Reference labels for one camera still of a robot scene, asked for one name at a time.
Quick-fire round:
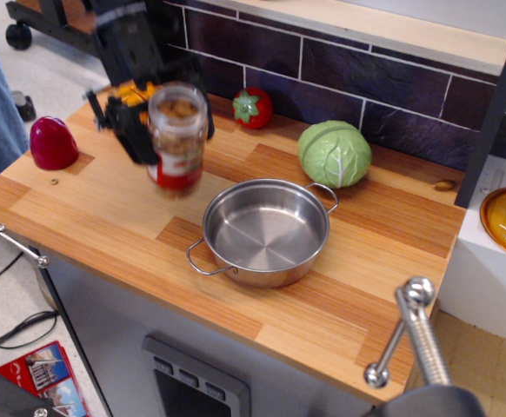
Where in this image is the black wheeled cart base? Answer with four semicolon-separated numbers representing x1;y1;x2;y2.
5;0;98;57

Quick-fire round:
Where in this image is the red tomato shaped timer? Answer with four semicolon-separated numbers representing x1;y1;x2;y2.
232;87;273;129

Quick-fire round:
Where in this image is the grey chair caster leg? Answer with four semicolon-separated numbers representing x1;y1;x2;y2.
11;90;37;122

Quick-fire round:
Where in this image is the left metal clamp screw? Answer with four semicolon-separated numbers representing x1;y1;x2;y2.
0;224;50;269

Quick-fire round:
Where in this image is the red picture booklet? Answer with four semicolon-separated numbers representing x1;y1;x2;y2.
0;341;90;417

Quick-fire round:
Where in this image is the clear jar of almonds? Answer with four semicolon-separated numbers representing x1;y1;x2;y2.
148;82;209;196

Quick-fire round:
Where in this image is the black metal shelf post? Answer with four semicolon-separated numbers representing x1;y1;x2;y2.
454;0;506;209

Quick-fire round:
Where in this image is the green ceramic cabbage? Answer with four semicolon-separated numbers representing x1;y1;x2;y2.
297;120;372;189

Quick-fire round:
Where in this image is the right metal clamp screw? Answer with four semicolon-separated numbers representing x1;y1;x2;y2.
364;276;452;389

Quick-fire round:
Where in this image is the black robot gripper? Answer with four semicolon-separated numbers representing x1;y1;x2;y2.
89;1;216;165

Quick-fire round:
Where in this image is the stainless steel pot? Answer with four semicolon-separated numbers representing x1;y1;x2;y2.
187;178;339;288

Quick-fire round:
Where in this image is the metal clamp screw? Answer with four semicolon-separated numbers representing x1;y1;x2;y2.
0;224;50;269
364;276;452;389

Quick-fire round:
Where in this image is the black floor cable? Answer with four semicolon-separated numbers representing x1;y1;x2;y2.
0;254;59;366

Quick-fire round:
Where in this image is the magenta dome shaped object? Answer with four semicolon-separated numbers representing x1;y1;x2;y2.
30;116;79;170

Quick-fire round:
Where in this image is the grey oven control panel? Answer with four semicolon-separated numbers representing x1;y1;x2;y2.
142;335;251;417

